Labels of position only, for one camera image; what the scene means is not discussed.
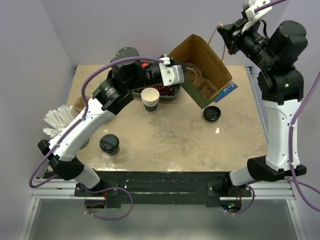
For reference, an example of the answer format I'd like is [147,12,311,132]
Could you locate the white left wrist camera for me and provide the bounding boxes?
[159,57,185,87]

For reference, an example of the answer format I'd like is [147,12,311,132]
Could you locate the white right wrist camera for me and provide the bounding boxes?
[241,0,272,34]

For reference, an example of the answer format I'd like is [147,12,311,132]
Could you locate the red apple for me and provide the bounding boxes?
[141,62,150,68]

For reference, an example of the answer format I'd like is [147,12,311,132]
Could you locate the brown and green paper bag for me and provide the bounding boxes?
[169,34,232,109]

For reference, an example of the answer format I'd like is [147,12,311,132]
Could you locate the dark grey fruit tray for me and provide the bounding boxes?
[107,59,182,102]

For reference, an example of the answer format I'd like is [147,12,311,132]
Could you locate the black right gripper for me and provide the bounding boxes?
[219,15,277,70]

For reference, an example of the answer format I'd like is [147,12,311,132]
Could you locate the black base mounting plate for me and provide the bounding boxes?
[43,171,279,209]

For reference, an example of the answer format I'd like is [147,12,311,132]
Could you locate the stack of paper cups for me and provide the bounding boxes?
[141,87,160,113]

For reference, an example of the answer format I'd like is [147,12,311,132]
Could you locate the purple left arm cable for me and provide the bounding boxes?
[29,56,171,221]

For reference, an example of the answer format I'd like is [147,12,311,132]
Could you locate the black plastic cup lid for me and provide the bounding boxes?
[99,134,120,148]

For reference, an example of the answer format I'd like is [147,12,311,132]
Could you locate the white wrapped straws bundle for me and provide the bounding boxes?
[43,105,74,139]

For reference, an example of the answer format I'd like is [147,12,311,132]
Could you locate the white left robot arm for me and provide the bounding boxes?
[38,47,195,196]

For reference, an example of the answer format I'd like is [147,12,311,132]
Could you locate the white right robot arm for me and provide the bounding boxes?
[217,19,308,197]

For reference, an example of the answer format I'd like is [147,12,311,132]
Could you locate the black paper coffee cup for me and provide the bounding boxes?
[100,146,120,156]

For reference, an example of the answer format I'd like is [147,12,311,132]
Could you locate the pulp cup carrier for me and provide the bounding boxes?
[184,67,218,99]

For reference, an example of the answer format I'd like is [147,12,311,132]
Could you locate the stack of pulp carriers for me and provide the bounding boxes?
[73,96,86,113]

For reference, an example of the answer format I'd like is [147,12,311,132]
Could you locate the aluminium frame rail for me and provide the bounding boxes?
[31,178,296,201]

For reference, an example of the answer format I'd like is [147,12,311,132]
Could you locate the blue card packet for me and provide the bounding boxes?
[214,81,238,103]

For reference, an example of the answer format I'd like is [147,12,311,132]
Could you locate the stack of black lids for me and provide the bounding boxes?
[203,106,222,122]

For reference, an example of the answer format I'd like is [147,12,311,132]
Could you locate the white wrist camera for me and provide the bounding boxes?
[241,0,272,34]
[159,57,185,87]

